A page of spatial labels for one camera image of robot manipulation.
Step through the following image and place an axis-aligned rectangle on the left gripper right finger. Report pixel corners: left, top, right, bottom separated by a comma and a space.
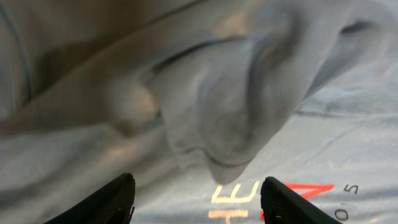
261, 177, 339, 224

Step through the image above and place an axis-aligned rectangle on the light blue printed t-shirt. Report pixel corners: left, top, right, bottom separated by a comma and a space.
1, 0, 397, 223

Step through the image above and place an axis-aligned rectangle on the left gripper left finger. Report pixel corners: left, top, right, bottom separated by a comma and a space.
45, 173, 136, 224

